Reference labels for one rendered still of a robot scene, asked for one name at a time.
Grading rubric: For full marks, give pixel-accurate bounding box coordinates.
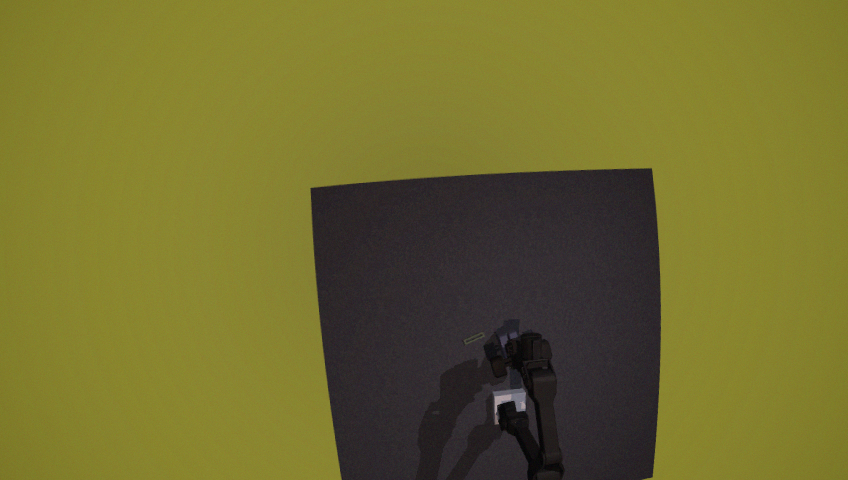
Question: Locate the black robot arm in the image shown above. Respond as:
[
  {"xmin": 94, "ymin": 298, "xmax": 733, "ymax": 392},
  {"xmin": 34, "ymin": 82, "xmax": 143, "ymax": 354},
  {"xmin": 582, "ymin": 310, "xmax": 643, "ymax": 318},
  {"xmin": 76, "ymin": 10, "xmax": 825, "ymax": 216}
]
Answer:
[{"xmin": 497, "ymin": 332, "xmax": 565, "ymax": 480}]

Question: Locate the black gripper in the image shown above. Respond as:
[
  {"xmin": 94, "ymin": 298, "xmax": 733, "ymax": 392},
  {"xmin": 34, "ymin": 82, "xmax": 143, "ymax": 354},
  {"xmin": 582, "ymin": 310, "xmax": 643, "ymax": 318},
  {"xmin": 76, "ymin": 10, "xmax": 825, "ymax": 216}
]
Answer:
[{"xmin": 489, "ymin": 339, "xmax": 553, "ymax": 378}]

